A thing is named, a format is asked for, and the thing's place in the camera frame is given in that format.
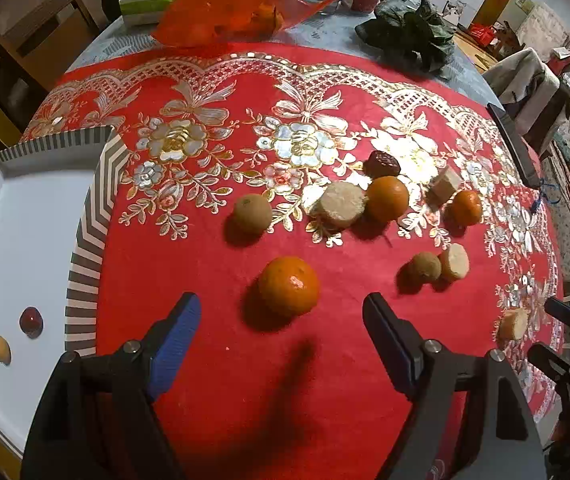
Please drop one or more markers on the green striped tissue box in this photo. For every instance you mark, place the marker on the green striped tissue box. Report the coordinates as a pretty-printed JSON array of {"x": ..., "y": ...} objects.
[{"x": 147, "y": 2}]

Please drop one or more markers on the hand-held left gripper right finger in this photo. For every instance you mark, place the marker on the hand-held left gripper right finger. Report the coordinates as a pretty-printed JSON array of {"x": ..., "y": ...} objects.
[{"x": 390, "y": 345}]

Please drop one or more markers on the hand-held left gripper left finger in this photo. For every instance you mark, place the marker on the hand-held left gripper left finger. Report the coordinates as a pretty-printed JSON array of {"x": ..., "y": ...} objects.
[{"x": 180, "y": 350}]

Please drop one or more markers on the dark red dried date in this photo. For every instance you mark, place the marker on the dark red dried date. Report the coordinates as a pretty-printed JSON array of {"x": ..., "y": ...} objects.
[{"x": 382, "y": 164}]

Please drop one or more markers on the brown wooden chair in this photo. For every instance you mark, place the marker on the brown wooden chair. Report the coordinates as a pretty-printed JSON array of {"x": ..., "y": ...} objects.
[{"x": 40, "y": 45}]

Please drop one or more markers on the blocky peeled sugarcane piece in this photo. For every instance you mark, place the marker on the blocky peeled sugarcane piece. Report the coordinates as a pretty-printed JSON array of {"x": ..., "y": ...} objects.
[{"x": 444, "y": 183}]

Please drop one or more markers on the brown longan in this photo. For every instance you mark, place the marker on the brown longan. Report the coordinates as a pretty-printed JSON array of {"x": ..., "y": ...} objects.
[
  {"x": 426, "y": 267},
  {"x": 252, "y": 214}
]

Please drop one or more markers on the large tangerine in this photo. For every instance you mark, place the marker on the large tangerine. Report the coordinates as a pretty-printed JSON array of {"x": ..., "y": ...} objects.
[{"x": 289, "y": 286}]

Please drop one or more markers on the dark leafy greens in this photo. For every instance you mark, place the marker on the dark leafy greens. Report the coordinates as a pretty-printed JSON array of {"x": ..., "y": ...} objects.
[{"x": 410, "y": 35}]

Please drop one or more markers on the white tray with striped rim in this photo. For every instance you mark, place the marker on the white tray with striped rim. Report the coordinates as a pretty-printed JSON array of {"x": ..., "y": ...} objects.
[{"x": 30, "y": 240}]

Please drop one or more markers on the orange plastic bag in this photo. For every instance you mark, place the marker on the orange plastic bag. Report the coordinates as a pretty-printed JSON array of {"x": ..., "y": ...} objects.
[{"x": 225, "y": 0}]

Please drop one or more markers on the small shiny red fruit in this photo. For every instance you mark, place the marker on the small shiny red fruit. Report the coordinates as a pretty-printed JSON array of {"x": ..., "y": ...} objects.
[{"x": 30, "y": 321}]

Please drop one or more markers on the grey jacket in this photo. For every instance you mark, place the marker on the grey jacket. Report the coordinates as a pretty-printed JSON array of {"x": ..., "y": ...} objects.
[{"x": 525, "y": 80}]

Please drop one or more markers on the blue grey tablecloth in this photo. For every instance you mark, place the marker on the blue grey tablecloth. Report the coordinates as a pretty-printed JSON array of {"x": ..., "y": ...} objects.
[{"x": 325, "y": 30}]

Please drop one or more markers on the large round peeled sugarcane piece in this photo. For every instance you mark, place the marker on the large round peeled sugarcane piece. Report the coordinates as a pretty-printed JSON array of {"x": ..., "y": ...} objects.
[{"x": 340, "y": 203}]

